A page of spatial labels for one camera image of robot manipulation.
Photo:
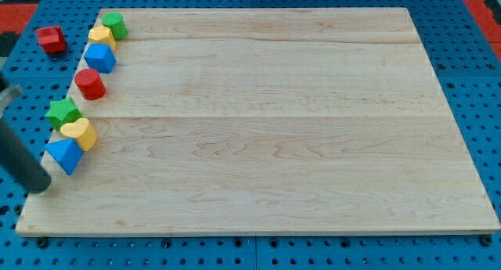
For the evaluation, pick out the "yellow heart block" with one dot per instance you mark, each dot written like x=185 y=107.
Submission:
x=82 y=132

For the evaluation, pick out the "blue cube block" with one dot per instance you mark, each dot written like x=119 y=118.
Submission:
x=100 y=57

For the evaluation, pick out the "green star block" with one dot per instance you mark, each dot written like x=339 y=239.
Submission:
x=61 y=112

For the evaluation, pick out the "wooden board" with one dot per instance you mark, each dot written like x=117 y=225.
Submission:
x=267 y=122

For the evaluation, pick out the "blue triangle block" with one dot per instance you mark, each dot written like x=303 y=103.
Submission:
x=66 y=152

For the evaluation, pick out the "red cylinder block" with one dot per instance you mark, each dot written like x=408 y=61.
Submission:
x=90 y=84

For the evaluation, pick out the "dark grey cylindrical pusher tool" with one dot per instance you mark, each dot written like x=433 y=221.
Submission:
x=17 y=159

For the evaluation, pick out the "yellow hexagon block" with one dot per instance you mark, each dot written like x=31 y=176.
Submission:
x=102 y=35

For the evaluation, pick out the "green cylinder block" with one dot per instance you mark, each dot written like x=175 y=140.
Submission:
x=115 y=21

